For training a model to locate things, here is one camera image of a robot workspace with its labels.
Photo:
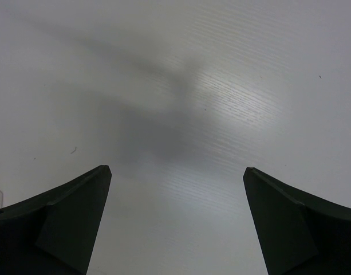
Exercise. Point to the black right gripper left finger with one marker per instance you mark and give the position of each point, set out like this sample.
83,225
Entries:
55,232

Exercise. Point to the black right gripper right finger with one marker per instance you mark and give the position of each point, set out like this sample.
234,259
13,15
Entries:
299,233

